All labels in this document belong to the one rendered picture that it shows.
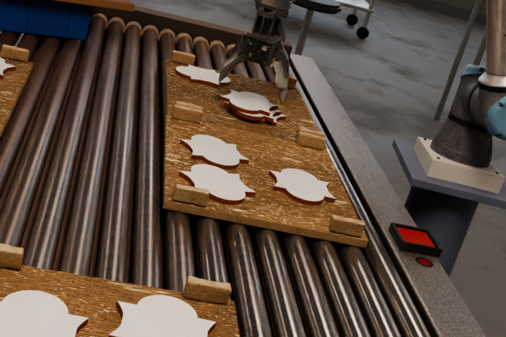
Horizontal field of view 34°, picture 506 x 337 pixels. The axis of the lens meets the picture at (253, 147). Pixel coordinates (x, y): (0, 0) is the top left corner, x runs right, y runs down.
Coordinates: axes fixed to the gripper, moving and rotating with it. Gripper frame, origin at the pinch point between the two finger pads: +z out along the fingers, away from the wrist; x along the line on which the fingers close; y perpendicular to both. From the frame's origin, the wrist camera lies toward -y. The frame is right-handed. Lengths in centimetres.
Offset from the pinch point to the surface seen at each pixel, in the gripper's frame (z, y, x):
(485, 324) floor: 99, -133, 86
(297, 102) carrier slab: 4.9, -20.7, 7.4
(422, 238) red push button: 6, 33, 44
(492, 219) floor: 99, -251, 87
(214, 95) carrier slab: 4.9, -4.4, -9.2
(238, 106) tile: 2.0, 6.7, -0.5
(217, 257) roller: 6, 65, 16
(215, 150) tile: 3.9, 30.4, 3.0
